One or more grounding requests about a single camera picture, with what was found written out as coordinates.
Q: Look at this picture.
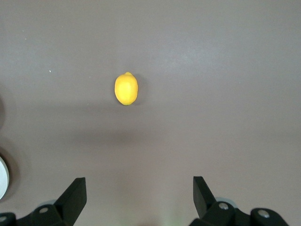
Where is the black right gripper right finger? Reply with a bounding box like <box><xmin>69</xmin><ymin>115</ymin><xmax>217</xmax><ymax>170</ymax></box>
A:
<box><xmin>189</xmin><ymin>175</ymin><xmax>289</xmax><ymax>226</ymax></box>

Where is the yellow lemon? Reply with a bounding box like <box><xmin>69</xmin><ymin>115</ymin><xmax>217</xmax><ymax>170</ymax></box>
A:
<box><xmin>114</xmin><ymin>71</ymin><xmax>140</xmax><ymax>107</ymax></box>

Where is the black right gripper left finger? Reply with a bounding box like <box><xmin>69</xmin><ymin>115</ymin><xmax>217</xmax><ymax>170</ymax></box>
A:
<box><xmin>0</xmin><ymin>177</ymin><xmax>87</xmax><ymax>226</ymax></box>

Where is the beige round plate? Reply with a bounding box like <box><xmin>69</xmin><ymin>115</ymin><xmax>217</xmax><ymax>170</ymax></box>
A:
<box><xmin>0</xmin><ymin>154</ymin><xmax>11</xmax><ymax>201</ymax></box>

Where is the brown table cover sheet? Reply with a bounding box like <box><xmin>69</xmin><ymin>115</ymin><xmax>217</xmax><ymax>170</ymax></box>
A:
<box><xmin>0</xmin><ymin>0</ymin><xmax>301</xmax><ymax>226</ymax></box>

